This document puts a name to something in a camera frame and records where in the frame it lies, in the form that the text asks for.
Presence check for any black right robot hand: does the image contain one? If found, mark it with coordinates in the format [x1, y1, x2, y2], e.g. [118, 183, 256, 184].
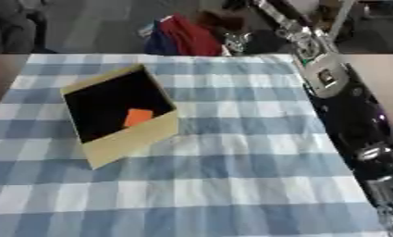
[220, 0, 276, 56]

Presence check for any tan cardboard box black inside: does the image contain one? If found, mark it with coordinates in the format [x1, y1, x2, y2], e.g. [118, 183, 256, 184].
[58, 63, 180, 170]

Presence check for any red and blue bag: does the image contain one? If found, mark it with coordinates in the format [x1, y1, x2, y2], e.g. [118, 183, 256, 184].
[142, 13, 226, 56]

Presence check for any white tripod leg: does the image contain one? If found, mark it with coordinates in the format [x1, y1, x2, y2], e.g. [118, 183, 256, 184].
[326, 0, 358, 41]

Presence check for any orange square block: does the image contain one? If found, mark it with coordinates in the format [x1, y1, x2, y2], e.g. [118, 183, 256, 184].
[121, 108, 156, 128]

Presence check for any person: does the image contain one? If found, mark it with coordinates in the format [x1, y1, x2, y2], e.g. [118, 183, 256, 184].
[0, 0, 57, 55]

